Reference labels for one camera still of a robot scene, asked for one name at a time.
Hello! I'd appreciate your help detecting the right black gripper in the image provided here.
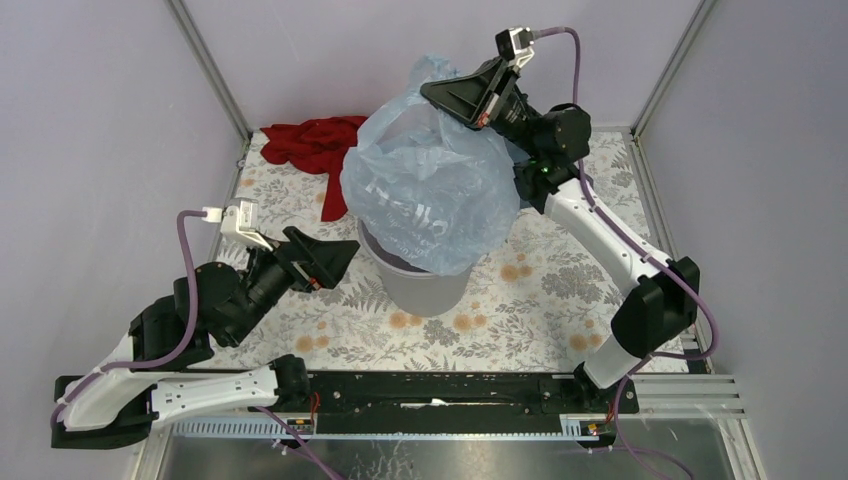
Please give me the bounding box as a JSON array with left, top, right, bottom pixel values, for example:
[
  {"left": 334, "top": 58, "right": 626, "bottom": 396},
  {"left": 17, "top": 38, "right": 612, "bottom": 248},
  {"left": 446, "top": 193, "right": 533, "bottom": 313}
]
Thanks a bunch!
[{"left": 417, "top": 57, "right": 543, "bottom": 160}]

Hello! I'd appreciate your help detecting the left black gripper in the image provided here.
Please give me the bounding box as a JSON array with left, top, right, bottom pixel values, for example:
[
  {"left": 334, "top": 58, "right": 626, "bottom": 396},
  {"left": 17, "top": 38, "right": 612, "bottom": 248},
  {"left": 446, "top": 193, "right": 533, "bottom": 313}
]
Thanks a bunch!
[{"left": 229, "top": 226, "right": 363, "bottom": 345}]

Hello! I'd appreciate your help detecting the grey plastic trash bin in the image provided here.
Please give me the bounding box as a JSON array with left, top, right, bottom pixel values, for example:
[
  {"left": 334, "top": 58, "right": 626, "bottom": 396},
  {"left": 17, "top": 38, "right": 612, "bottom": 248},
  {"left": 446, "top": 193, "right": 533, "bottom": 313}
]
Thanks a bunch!
[{"left": 357, "top": 220, "right": 474, "bottom": 317}]

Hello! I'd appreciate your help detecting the light blue plastic trash bag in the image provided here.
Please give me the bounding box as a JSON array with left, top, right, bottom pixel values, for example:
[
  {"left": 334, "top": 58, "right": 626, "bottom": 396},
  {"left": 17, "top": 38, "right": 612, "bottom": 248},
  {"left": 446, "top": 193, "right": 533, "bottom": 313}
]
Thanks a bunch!
[{"left": 340, "top": 55, "right": 520, "bottom": 276}]

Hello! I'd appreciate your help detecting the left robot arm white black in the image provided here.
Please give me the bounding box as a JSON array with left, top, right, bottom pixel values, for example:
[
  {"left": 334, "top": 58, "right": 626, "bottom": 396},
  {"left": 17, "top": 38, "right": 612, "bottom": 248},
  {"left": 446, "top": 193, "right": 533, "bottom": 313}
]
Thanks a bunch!
[{"left": 51, "top": 227, "right": 359, "bottom": 450}]

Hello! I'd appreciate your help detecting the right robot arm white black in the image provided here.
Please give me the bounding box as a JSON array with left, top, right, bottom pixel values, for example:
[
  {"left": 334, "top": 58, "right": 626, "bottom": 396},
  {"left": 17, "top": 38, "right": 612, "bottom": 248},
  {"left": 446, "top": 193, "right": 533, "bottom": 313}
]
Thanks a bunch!
[{"left": 420, "top": 59, "right": 700, "bottom": 412}]

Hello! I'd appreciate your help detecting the red crumpled cloth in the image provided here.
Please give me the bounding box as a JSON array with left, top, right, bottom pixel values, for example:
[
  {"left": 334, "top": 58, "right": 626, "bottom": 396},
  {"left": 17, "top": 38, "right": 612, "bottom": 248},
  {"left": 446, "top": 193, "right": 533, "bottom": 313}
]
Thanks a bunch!
[{"left": 260, "top": 116, "right": 367, "bottom": 222}]

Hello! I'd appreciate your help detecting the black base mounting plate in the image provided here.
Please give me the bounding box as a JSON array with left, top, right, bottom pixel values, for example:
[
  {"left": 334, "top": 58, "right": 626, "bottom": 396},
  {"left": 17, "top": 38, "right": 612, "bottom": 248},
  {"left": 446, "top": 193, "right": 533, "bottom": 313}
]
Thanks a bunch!
[{"left": 269, "top": 371, "right": 639, "bottom": 435}]

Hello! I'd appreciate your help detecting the floral patterned table mat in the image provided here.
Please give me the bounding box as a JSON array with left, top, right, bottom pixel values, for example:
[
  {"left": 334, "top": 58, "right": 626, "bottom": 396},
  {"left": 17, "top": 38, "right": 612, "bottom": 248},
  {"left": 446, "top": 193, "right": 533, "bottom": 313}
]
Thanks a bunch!
[{"left": 201, "top": 131, "right": 656, "bottom": 372}]

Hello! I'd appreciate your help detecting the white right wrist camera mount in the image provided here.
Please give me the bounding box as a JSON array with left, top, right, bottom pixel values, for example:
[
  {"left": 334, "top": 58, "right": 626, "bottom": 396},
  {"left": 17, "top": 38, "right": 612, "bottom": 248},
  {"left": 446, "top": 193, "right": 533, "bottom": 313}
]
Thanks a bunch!
[{"left": 495, "top": 27, "right": 535, "bottom": 72}]

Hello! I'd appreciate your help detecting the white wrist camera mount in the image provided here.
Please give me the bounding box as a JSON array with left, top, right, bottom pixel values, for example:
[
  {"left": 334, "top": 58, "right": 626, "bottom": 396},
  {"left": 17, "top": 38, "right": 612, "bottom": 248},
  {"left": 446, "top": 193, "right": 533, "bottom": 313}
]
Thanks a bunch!
[
  {"left": 495, "top": 27, "right": 535, "bottom": 72},
  {"left": 201, "top": 198, "right": 273, "bottom": 251}
]

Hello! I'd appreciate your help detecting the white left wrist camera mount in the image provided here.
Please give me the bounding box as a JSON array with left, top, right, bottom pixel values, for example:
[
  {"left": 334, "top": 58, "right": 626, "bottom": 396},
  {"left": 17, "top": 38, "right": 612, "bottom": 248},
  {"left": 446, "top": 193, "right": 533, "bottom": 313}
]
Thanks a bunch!
[{"left": 201, "top": 198, "right": 273, "bottom": 251}]

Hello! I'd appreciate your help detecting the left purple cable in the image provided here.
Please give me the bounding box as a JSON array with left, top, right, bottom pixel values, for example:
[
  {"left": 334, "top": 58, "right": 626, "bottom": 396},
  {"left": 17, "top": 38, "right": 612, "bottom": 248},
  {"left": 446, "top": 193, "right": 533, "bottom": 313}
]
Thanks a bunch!
[{"left": 49, "top": 209, "right": 210, "bottom": 429}]

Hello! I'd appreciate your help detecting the aluminium frame post right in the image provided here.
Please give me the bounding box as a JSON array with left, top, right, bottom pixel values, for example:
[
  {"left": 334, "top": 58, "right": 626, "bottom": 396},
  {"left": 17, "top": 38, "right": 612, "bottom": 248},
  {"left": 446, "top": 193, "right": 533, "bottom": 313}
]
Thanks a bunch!
[{"left": 631, "top": 0, "right": 719, "bottom": 138}]

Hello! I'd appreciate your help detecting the aluminium frame post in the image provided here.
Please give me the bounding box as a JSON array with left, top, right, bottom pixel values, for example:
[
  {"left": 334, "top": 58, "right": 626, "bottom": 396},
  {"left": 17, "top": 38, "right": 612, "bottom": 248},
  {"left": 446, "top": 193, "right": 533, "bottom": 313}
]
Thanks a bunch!
[
  {"left": 164, "top": 0, "right": 252, "bottom": 144},
  {"left": 631, "top": 0, "right": 719, "bottom": 138}
]

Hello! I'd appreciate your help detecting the aluminium frame post left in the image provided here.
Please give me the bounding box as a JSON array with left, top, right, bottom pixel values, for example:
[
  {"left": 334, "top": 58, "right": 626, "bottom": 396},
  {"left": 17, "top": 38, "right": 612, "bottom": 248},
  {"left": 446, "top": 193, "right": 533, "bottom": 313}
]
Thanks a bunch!
[{"left": 164, "top": 0, "right": 252, "bottom": 144}]

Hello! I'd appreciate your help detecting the white slotted cable duct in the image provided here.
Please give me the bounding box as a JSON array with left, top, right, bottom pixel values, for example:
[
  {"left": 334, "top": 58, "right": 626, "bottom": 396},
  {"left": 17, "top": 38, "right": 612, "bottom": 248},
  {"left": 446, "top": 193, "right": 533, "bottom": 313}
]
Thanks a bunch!
[{"left": 171, "top": 416, "right": 600, "bottom": 442}]

